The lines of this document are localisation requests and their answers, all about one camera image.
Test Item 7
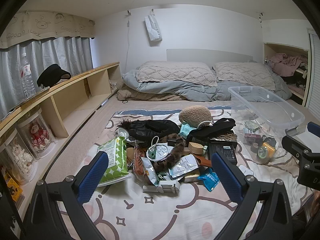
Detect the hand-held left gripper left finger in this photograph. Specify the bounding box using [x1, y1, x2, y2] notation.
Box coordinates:
[24, 151, 110, 240]

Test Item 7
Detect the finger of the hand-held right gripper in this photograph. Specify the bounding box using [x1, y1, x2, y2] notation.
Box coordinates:
[307, 122, 320, 135]
[282, 134, 313, 160]

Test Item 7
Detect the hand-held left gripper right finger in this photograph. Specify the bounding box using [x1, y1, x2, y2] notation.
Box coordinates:
[211, 152, 294, 240]

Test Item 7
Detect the blue foil packet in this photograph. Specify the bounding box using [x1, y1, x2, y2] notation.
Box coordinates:
[197, 167, 220, 192]

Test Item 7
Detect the clear plastic storage bin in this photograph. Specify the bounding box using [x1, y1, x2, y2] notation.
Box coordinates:
[227, 85, 306, 162]

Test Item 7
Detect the white phone holder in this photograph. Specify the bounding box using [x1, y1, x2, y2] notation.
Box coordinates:
[142, 180, 181, 194]

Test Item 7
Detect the yellow plastic tool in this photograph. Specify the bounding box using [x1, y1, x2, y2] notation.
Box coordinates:
[262, 142, 277, 159]

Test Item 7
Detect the black box with labels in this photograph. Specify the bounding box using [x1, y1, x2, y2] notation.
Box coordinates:
[208, 140, 238, 167]

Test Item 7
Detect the green wet wipes pack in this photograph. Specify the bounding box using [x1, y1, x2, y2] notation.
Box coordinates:
[96, 137, 132, 187]

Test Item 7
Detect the brown leather wallet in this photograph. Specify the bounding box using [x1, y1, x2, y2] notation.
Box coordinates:
[194, 155, 213, 168]

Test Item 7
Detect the clear tape roll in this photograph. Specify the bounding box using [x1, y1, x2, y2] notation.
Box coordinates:
[257, 147, 272, 160]

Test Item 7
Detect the gold flat box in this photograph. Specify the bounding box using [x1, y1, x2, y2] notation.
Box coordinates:
[184, 172, 200, 183]

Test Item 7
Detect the round wooden box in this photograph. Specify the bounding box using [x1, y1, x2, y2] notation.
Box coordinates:
[188, 142, 204, 155]

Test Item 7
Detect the red box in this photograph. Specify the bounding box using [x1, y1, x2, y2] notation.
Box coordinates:
[244, 133, 262, 144]

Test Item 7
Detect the white foil sachet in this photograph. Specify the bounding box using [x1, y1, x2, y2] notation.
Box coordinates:
[168, 154, 199, 180]

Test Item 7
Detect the dark clothes pile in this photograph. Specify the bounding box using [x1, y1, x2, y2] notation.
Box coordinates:
[285, 67, 308, 93]

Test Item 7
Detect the white shutter door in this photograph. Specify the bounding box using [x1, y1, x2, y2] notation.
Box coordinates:
[306, 27, 320, 120]

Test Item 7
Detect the white green packet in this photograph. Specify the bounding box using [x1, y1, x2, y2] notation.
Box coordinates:
[140, 157, 158, 185]

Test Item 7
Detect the leopard fur headband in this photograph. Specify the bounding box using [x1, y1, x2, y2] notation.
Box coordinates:
[152, 133, 186, 173]

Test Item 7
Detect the black furry pompom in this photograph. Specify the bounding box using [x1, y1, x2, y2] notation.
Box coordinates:
[115, 119, 133, 133]

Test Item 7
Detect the teal packet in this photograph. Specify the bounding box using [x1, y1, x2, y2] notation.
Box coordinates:
[179, 123, 198, 138]

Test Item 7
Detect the pink clothes pile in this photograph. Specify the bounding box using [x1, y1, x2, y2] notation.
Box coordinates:
[267, 53, 308, 77]

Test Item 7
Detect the brown plush hat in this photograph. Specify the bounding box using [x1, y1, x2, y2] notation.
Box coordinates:
[178, 105, 213, 128]

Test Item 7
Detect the display case with red doll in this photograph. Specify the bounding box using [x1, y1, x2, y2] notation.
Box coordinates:
[17, 107, 57, 160]

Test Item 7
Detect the display case with white doll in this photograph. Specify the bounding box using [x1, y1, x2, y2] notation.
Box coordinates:
[0, 127, 39, 187]

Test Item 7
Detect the black quilted bag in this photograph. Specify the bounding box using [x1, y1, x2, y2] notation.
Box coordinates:
[128, 119, 181, 142]

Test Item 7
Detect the yellow printed box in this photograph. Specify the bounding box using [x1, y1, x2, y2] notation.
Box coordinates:
[5, 172, 24, 203]

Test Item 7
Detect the long wooden shelf unit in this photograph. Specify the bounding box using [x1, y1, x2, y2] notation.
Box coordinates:
[0, 62, 120, 220]

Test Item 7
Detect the beige textured pillow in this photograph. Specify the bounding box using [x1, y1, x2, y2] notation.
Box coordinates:
[212, 61, 277, 92]
[136, 60, 218, 87]

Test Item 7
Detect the beige fuzzy blanket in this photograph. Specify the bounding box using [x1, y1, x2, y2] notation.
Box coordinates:
[117, 85, 190, 102]

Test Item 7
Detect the wooden closet niche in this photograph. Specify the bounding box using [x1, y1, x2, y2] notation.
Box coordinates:
[263, 42, 312, 107]

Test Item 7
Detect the grey duvet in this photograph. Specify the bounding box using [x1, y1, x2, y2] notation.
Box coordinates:
[122, 69, 292, 102]

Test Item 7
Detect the black visor cap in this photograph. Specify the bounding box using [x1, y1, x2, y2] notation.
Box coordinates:
[36, 64, 72, 88]

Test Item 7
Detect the clear water bottle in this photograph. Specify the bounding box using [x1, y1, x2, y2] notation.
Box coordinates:
[19, 52, 36, 98]

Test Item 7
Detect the grey headboard panel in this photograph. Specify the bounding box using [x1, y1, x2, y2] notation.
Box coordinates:
[166, 49, 253, 63]

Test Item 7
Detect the grey curtain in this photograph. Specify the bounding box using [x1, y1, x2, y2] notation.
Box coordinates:
[0, 36, 93, 120]

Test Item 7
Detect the beige printed curtain valance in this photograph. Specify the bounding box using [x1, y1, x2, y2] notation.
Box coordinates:
[0, 10, 96, 49]

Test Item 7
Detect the white hanging bag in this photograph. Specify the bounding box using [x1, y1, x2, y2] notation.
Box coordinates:
[144, 14, 163, 47]

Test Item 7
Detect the brown braided cord package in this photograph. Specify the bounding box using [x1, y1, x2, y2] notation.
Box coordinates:
[215, 132, 238, 142]

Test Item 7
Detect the black folded strap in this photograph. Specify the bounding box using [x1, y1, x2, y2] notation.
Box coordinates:
[186, 117, 237, 143]

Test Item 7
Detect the white wall cable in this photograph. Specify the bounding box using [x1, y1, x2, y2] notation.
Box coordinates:
[126, 10, 133, 68]

